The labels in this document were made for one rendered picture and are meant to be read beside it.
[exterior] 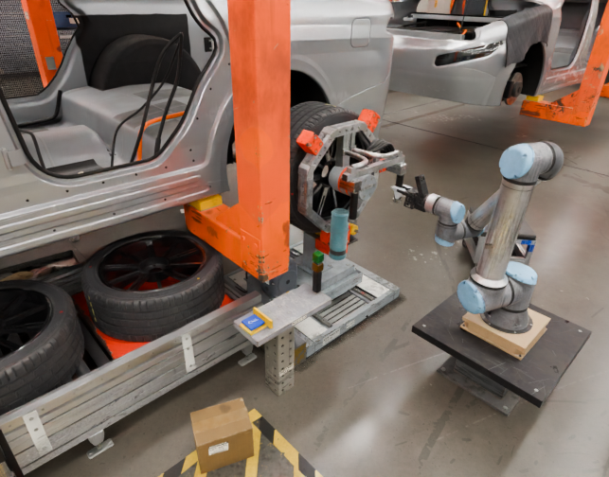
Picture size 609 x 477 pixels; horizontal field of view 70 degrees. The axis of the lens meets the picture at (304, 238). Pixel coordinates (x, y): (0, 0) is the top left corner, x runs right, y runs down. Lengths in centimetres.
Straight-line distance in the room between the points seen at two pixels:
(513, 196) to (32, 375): 186
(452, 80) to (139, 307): 354
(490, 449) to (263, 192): 144
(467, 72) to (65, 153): 342
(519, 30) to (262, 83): 341
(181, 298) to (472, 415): 142
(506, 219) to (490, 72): 294
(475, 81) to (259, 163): 317
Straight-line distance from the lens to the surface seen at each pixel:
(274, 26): 165
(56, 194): 199
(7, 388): 191
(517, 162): 169
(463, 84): 456
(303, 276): 253
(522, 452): 223
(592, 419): 251
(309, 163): 200
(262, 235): 184
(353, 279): 266
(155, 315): 202
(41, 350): 190
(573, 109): 545
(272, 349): 200
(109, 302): 205
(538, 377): 211
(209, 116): 219
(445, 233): 210
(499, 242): 184
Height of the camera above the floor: 166
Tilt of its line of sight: 30 degrees down
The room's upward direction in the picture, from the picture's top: 1 degrees clockwise
